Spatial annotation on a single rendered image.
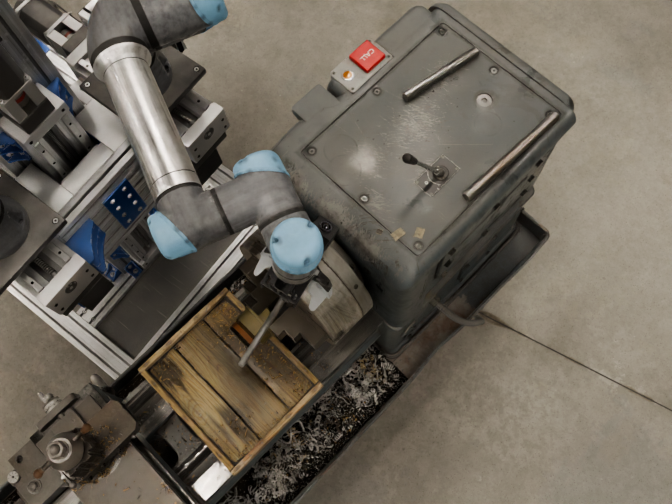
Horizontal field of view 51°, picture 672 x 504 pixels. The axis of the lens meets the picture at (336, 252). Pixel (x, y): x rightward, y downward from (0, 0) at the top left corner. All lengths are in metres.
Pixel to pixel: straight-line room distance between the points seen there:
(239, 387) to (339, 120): 0.70
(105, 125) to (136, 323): 0.93
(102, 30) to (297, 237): 0.47
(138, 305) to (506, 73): 1.57
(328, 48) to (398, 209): 1.81
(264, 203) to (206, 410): 0.87
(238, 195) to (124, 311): 1.65
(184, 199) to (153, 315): 1.58
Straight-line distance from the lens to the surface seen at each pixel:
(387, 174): 1.53
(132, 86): 1.17
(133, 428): 1.71
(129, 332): 2.62
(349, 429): 2.08
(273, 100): 3.10
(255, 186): 1.04
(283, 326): 1.58
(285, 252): 0.99
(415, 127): 1.58
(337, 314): 1.52
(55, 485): 1.88
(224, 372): 1.81
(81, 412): 1.81
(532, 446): 2.71
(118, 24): 1.23
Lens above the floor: 2.64
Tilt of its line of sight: 71 degrees down
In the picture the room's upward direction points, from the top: 7 degrees counter-clockwise
